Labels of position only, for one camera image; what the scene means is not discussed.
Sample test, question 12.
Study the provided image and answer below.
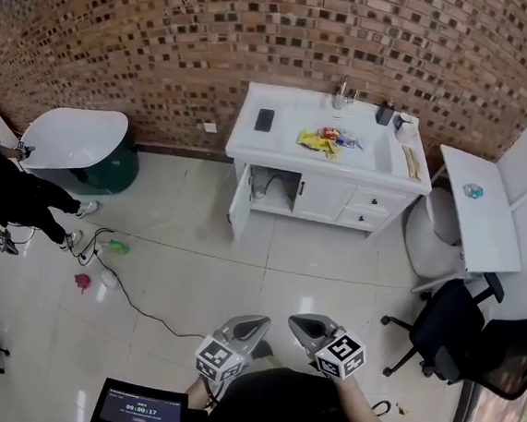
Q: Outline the pink cloth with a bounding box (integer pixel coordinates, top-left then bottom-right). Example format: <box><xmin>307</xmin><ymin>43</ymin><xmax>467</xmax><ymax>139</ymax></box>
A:
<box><xmin>73</xmin><ymin>272</ymin><xmax>94</xmax><ymax>295</ymax></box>

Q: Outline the white and green bathtub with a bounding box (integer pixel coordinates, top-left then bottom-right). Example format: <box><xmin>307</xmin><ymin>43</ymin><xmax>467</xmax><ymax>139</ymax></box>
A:
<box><xmin>17</xmin><ymin>102</ymin><xmax>145</xmax><ymax>201</ymax></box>

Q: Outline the black office chair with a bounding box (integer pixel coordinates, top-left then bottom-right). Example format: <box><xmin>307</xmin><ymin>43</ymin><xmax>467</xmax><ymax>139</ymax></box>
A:
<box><xmin>376</xmin><ymin>262</ymin><xmax>508</xmax><ymax>389</ymax></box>

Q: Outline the black smartphone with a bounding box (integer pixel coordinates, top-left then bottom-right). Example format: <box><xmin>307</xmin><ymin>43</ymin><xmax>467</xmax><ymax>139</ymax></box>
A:
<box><xmin>254</xmin><ymin>107</ymin><xmax>276</xmax><ymax>134</ymax></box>

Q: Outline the white rounded plastic object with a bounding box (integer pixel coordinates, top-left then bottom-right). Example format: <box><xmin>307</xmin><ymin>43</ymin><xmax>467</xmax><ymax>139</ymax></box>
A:
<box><xmin>100</xmin><ymin>269</ymin><xmax>121</xmax><ymax>291</ymax></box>

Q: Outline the white crumpled wrapper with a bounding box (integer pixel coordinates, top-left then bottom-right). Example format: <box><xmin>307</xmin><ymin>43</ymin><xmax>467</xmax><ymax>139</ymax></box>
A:
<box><xmin>343</xmin><ymin>130</ymin><xmax>367</xmax><ymax>151</ymax></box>

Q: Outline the large yellow snack packet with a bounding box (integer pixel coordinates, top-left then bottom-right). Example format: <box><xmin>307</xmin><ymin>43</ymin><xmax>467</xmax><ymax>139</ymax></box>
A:
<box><xmin>295</xmin><ymin>128</ymin><xmax>332</xmax><ymax>152</ymax></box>

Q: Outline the person's left dark shoe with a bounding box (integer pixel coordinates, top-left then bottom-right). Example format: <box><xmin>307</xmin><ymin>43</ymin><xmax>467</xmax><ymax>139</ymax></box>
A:
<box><xmin>248</xmin><ymin>339</ymin><xmax>276</xmax><ymax>363</ymax></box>

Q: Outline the person's left forearm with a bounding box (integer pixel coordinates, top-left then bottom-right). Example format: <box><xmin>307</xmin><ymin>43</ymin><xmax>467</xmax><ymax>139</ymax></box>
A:
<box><xmin>184</xmin><ymin>373</ymin><xmax>220</xmax><ymax>409</ymax></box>

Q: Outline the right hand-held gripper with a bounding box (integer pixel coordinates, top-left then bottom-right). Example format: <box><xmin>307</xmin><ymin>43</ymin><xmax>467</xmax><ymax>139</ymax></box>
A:
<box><xmin>282</xmin><ymin>312</ymin><xmax>370</xmax><ymax>382</ymax></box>

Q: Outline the white toilet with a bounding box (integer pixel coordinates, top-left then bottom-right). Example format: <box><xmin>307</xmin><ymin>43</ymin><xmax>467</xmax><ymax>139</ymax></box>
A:
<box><xmin>399</xmin><ymin>184</ymin><xmax>473</xmax><ymax>284</ymax></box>

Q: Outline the white folding table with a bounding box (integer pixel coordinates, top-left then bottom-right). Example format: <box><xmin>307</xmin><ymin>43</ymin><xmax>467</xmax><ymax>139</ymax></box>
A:
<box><xmin>411</xmin><ymin>143</ymin><xmax>527</xmax><ymax>303</ymax></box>

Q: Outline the white vanity cabinet with sink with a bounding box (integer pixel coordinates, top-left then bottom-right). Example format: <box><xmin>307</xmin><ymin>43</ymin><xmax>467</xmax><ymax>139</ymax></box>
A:
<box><xmin>216</xmin><ymin>80</ymin><xmax>442</xmax><ymax>264</ymax></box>

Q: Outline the white power strip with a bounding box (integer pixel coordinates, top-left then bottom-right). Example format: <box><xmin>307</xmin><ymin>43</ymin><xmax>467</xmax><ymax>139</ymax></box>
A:
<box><xmin>79</xmin><ymin>243</ymin><xmax>106</xmax><ymax>265</ymax></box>

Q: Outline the green plastic bottle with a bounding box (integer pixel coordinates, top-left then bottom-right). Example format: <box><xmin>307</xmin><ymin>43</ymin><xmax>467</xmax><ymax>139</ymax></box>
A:
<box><xmin>107</xmin><ymin>238</ymin><xmax>132</xmax><ymax>257</ymax></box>

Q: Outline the silver sink drain pipe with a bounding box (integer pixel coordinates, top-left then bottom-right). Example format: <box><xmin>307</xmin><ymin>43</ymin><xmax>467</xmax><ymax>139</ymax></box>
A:
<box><xmin>249</xmin><ymin>169</ymin><xmax>271</xmax><ymax>202</ymax></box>

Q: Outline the thin black looped cable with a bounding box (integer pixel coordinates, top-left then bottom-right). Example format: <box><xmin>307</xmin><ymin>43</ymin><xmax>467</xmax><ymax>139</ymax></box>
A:
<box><xmin>75</xmin><ymin>224</ymin><xmax>117</xmax><ymax>266</ymax></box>

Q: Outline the person's black shirt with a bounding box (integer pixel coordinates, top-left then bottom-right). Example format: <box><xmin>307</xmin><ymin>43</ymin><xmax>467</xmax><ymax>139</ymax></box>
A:
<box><xmin>205</xmin><ymin>360</ymin><xmax>477</xmax><ymax>422</ymax></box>

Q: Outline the black mesh chair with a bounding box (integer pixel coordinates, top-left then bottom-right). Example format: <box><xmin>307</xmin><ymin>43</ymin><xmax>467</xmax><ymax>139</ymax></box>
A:
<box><xmin>431</xmin><ymin>301</ymin><xmax>527</xmax><ymax>403</ymax></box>

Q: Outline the long black floor cable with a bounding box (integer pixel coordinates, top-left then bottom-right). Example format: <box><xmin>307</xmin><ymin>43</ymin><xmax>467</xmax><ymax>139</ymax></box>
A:
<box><xmin>89</xmin><ymin>253</ymin><xmax>216</xmax><ymax>341</ymax></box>

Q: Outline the white cabinet door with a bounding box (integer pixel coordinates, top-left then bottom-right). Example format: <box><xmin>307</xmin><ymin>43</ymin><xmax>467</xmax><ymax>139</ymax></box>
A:
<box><xmin>225</xmin><ymin>161</ymin><xmax>256</xmax><ymax>247</ymax></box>
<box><xmin>293</xmin><ymin>172</ymin><xmax>358</xmax><ymax>225</ymax></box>

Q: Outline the white paper roll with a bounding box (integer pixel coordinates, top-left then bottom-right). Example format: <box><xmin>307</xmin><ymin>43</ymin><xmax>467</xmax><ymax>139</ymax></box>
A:
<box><xmin>394</xmin><ymin>120</ymin><xmax>417</xmax><ymax>146</ymax></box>

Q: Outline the black tablet screen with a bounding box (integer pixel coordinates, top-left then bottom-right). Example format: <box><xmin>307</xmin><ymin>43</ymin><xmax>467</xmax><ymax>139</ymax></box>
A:
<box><xmin>89</xmin><ymin>376</ymin><xmax>192</xmax><ymax>422</ymax></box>

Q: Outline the chrome faucet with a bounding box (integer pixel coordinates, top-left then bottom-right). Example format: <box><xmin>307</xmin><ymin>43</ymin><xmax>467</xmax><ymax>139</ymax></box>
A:
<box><xmin>330</xmin><ymin>74</ymin><xmax>361</xmax><ymax>114</ymax></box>

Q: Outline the white drawer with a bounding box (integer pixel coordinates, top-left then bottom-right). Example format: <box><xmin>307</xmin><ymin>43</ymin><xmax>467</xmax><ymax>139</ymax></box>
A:
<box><xmin>335</xmin><ymin>206</ymin><xmax>392</xmax><ymax>233</ymax></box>
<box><xmin>349</xmin><ymin>187</ymin><xmax>408</xmax><ymax>218</ymax></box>

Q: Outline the person's right forearm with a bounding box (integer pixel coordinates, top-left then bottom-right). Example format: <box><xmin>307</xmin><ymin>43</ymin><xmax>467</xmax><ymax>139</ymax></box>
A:
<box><xmin>333</xmin><ymin>374</ymin><xmax>404</xmax><ymax>422</ymax></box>

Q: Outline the black soap dispenser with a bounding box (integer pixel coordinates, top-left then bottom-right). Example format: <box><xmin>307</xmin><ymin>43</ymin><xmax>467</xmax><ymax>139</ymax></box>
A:
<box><xmin>376</xmin><ymin>99</ymin><xmax>396</xmax><ymax>127</ymax></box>

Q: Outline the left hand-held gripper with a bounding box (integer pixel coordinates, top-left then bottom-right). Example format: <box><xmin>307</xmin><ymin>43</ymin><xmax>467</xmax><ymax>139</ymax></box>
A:
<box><xmin>193</xmin><ymin>308</ymin><xmax>272</xmax><ymax>387</ymax></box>

